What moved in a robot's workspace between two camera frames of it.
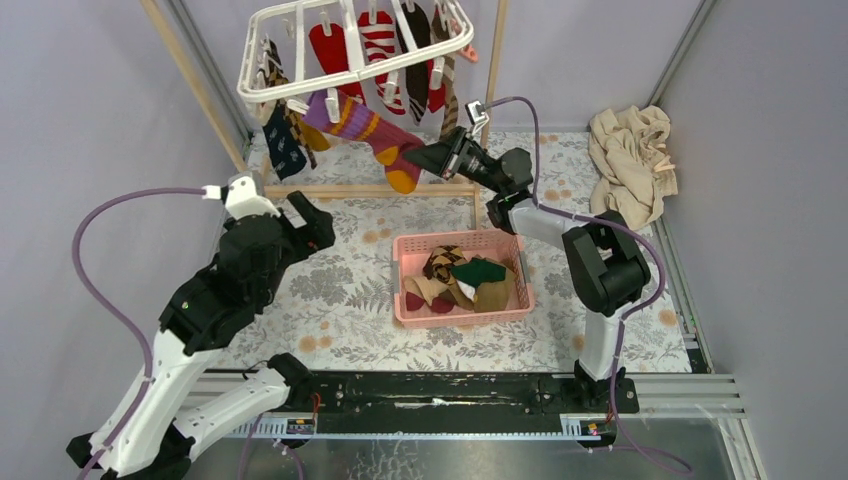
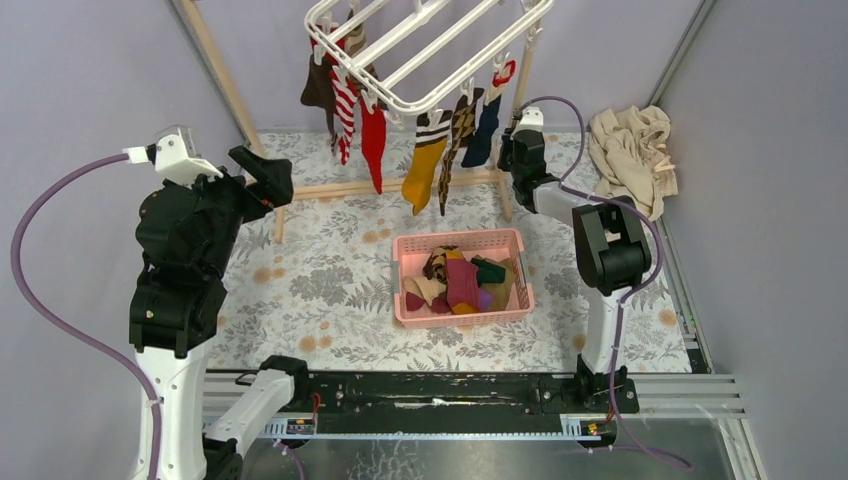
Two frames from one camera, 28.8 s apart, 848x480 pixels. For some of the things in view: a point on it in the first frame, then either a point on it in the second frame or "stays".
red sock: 332,53 to 373,129
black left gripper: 317,234 to 274,186
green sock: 478,271 stays
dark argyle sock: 272,72 to 463,133
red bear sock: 435,97 to 330,57
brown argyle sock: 440,262 stays
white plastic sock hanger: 248,91 to 443,89
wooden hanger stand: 449,190 to 516,180
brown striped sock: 441,37 to 355,41
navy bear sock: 286,155 to 489,123
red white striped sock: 378,43 to 345,93
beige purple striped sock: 423,289 stays
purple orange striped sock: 385,142 to 463,291
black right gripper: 446,157 to 508,139
